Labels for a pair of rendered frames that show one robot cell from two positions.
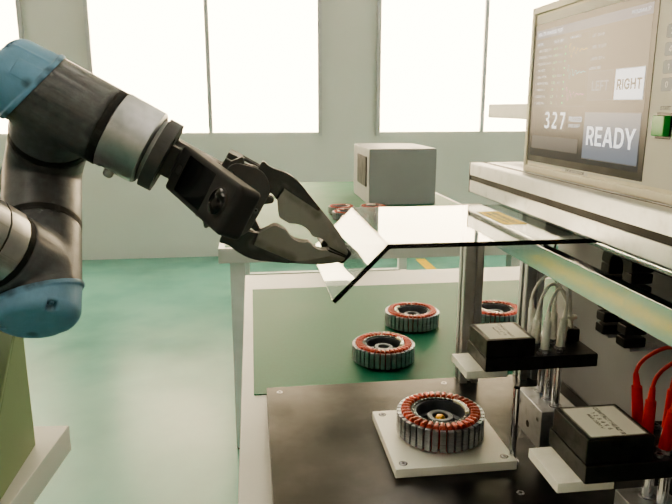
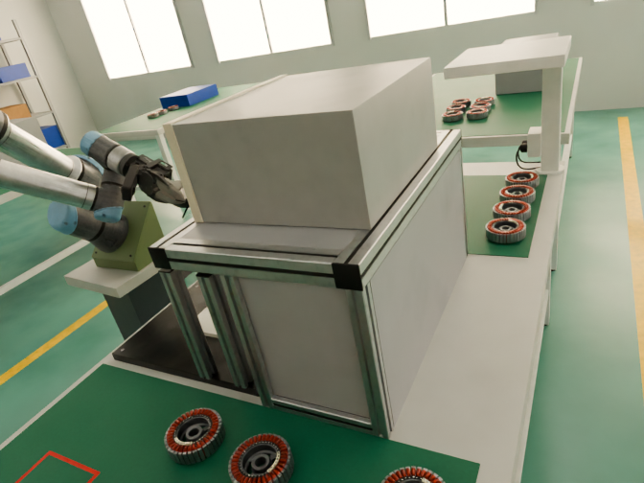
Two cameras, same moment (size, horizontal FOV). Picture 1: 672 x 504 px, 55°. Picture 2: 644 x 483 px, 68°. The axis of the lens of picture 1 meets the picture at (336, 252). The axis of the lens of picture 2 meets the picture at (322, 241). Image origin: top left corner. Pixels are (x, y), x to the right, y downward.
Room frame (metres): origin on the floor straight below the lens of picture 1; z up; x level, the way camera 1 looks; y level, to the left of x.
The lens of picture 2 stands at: (-0.13, -1.09, 1.47)
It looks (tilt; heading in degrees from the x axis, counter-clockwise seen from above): 26 degrees down; 39
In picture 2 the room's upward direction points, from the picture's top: 12 degrees counter-clockwise
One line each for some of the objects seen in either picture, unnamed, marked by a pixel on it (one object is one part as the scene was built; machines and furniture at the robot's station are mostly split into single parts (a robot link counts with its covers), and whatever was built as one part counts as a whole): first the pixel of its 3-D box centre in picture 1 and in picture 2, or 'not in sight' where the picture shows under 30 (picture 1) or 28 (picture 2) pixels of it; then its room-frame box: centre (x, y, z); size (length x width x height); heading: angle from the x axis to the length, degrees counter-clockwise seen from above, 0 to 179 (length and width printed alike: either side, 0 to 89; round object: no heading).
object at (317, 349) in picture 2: not in sight; (308, 352); (0.37, -0.59, 0.91); 0.28 x 0.03 x 0.32; 97
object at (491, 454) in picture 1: (439, 438); not in sight; (0.76, -0.13, 0.78); 0.15 x 0.15 x 0.01; 7
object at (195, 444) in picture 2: not in sight; (195, 434); (0.21, -0.39, 0.77); 0.11 x 0.11 x 0.04
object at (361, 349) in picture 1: (383, 350); not in sight; (1.09, -0.09, 0.77); 0.11 x 0.11 x 0.04
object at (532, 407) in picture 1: (545, 416); not in sight; (0.78, -0.28, 0.80); 0.07 x 0.05 x 0.06; 7
